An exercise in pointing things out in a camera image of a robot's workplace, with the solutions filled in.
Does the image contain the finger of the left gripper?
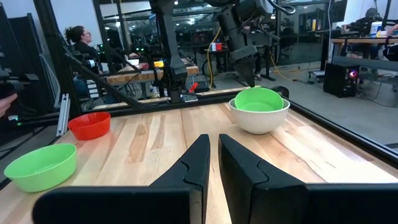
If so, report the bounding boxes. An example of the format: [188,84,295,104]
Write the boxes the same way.
[233,55,259,88]

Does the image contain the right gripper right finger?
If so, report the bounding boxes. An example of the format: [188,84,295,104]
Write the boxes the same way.
[218,134,398,224]

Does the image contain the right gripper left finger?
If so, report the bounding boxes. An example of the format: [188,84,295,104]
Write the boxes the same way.
[32,134,211,224]

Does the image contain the green plastic bowl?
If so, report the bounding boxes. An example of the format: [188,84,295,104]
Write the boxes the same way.
[3,142,78,194]
[234,86,285,113]

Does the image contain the red plastic bowl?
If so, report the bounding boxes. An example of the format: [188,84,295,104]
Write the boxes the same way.
[67,111,112,141]

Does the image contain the white ribbed bowl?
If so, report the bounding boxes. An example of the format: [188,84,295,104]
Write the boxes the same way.
[228,96,291,135]

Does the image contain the black computer tower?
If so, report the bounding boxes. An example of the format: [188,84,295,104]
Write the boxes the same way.
[323,63,361,98]

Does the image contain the wooden workbench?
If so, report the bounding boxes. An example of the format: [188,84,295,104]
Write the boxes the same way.
[106,63,200,86]

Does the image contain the wooden desk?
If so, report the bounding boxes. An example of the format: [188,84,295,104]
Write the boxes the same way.
[330,36,398,65]

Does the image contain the silver aluminium extrusion bar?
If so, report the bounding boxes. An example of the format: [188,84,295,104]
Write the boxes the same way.
[55,93,71,138]

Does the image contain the seated person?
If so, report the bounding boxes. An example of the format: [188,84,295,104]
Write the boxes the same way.
[63,25,105,75]

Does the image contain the person's hand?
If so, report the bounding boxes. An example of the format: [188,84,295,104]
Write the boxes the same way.
[0,93,19,118]

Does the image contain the yellow cable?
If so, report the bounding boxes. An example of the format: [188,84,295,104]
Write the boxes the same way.
[206,27,222,90]

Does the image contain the red handled tool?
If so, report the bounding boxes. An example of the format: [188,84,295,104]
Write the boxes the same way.
[187,81,200,95]

